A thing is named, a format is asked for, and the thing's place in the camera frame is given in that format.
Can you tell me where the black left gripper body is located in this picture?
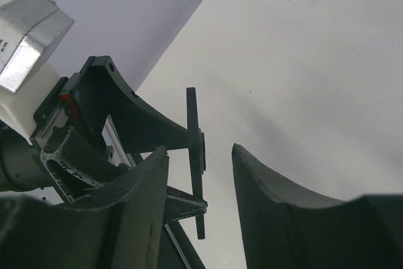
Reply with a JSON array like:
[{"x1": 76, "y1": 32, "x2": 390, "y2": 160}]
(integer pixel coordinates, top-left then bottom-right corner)
[{"x1": 30, "y1": 56, "x2": 208, "y2": 222}]

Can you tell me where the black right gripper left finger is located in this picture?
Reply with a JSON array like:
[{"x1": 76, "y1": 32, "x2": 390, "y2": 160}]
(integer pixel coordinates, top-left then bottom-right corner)
[{"x1": 1, "y1": 147, "x2": 169, "y2": 268}]

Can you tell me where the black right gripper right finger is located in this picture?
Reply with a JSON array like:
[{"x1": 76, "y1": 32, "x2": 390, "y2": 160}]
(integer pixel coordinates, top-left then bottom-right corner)
[{"x1": 232, "y1": 144, "x2": 402, "y2": 268}]

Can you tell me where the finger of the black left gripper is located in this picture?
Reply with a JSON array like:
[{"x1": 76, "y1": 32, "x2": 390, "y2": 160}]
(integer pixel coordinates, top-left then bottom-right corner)
[
  {"x1": 80, "y1": 56, "x2": 189, "y2": 164},
  {"x1": 40, "y1": 125, "x2": 208, "y2": 222}
]

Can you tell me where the black smartphone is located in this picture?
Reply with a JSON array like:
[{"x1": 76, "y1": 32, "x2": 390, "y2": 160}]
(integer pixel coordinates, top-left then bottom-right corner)
[{"x1": 185, "y1": 87, "x2": 207, "y2": 240}]

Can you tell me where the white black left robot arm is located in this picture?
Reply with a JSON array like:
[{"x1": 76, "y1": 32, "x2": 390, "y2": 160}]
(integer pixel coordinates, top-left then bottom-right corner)
[{"x1": 1, "y1": 56, "x2": 207, "y2": 225}]

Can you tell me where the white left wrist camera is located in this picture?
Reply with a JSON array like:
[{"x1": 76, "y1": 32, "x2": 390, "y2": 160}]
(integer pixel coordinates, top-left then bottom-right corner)
[{"x1": 1, "y1": 0, "x2": 74, "y2": 140}]

